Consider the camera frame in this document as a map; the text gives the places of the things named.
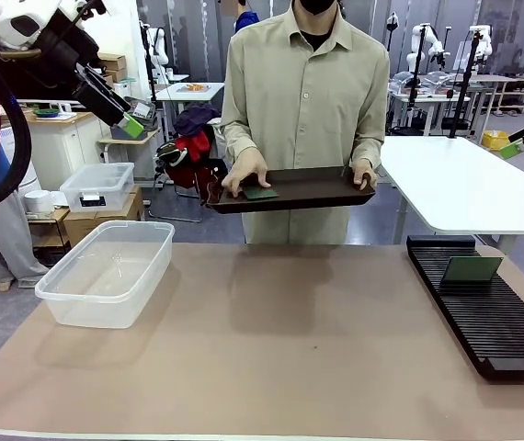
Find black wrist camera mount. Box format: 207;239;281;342
31;0;107;89

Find black tripod stand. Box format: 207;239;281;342
447;28;484;140

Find person's right hand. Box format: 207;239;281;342
221;148;273;194

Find red and black bag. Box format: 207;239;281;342
154;124;227;209

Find black corrugated cable hose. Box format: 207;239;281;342
0;45;33;215

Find stacked cardboard boxes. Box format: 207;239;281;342
97;51;128;91

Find black slotted PCB rack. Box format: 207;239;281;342
405;234;524;384

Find grey trousers bystander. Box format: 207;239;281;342
0;190;51;293

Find clear plastic bin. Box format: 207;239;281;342
34;220;177;331

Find small wooden top table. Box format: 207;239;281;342
97;126;163;185

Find white desk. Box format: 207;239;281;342
376;135;524;256

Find black face mask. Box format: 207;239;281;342
299;0;339;15

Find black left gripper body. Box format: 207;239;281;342
72;63;132;127

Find white cabinet with wooden top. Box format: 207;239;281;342
26;109;112;192

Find person's left hand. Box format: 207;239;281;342
349;158;379;190

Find purple cloth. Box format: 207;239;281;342
173;104;222;139

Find yellow plastic crate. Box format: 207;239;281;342
481;130;513;151

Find black frame side table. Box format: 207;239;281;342
26;207;74;268

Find person's right forearm beige sleeve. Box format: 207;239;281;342
222;123;264;162

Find bystander in blue shirt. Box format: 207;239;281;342
233;0;262;34

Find white background worktable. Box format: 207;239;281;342
388;80;459;137

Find small clear lidded storage box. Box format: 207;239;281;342
59;162;136;214

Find person in beige shirt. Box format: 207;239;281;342
220;0;392;245

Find brown cardboard box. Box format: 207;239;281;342
63;185;146;250

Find green PCB board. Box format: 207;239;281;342
242;185;281;202
440;255;505;284

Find dark brown serving tray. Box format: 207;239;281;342
206;165;378;216

